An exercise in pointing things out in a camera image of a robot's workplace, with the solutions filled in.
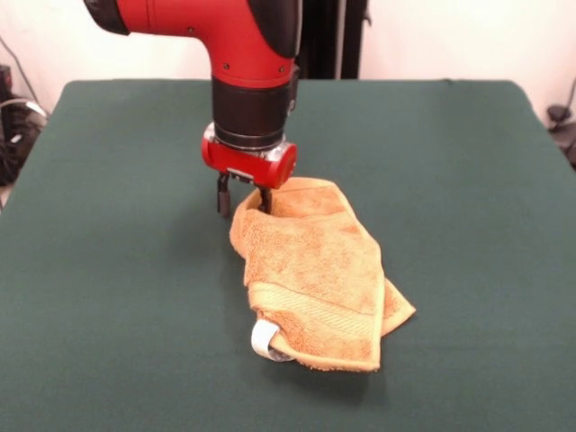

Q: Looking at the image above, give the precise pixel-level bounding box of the dark green table cloth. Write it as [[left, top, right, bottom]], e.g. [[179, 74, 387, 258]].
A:
[[0, 78, 576, 432]]

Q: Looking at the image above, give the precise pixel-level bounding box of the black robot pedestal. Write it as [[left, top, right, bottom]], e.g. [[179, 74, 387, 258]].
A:
[[294, 0, 373, 81]]

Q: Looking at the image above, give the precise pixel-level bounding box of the black equipment with cables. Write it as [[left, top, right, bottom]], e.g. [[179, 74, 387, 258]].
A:
[[0, 65, 49, 186]]

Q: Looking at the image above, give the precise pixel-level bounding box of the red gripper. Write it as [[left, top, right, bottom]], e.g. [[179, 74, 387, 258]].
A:
[[200, 123, 298, 219]]

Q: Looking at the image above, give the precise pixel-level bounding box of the grey pedestal leg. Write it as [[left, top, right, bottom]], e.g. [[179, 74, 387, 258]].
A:
[[546, 103, 576, 170]]

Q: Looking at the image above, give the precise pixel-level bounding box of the thin grey pole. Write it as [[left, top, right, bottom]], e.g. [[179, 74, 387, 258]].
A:
[[0, 35, 49, 119]]

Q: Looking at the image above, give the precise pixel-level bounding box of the orange terry towel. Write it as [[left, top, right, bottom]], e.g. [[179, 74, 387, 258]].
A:
[[229, 176, 418, 374]]

